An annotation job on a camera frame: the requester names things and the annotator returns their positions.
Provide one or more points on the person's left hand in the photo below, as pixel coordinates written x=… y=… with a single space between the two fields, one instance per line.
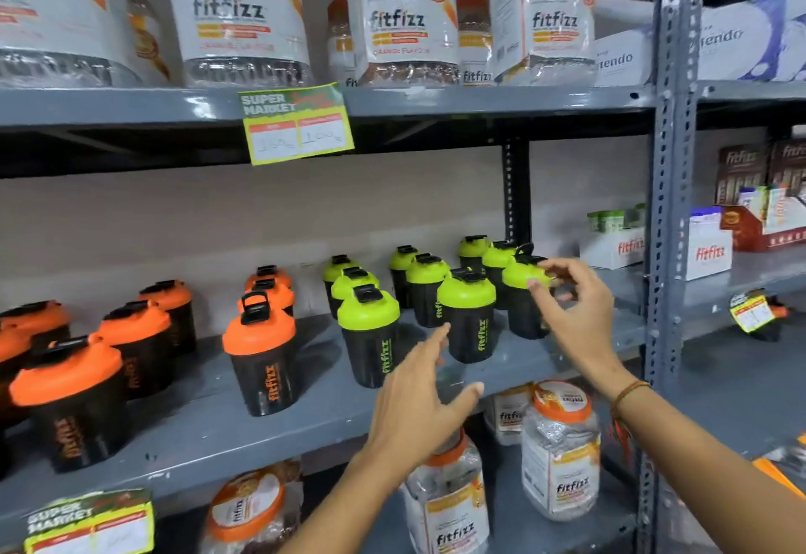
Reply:
x=415 y=409

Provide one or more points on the grey metal shelf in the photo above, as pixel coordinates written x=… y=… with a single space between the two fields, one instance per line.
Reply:
x=189 y=421

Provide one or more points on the row of green tubes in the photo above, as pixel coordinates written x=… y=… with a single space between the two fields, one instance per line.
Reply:
x=607 y=220

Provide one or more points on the green yellow price tag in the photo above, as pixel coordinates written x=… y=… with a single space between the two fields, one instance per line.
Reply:
x=94 y=535
x=296 y=138
x=752 y=314

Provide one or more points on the brown product box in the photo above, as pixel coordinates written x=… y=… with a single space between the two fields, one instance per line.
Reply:
x=790 y=163
x=740 y=169

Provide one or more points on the group of green-lid shakers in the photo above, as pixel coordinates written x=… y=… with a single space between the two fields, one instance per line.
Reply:
x=368 y=352

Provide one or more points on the group of clear orange-lid jars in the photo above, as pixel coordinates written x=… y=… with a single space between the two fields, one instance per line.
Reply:
x=239 y=18
x=560 y=465

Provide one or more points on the group of orange-lid shakers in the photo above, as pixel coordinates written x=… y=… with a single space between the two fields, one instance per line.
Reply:
x=141 y=358

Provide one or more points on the person's right forearm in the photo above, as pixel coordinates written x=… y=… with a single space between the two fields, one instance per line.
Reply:
x=711 y=478

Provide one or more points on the white paper pack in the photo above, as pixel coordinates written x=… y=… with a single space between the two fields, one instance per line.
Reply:
x=620 y=59

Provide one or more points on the red display box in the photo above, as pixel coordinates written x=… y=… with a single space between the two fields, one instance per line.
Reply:
x=749 y=235

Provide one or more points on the orange flat box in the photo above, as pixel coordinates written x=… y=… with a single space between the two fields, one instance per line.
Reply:
x=777 y=475

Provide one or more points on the grey slotted metal rack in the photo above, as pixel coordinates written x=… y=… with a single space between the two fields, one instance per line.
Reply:
x=743 y=383

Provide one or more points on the person's right hand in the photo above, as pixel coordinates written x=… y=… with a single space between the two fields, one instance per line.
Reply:
x=585 y=320

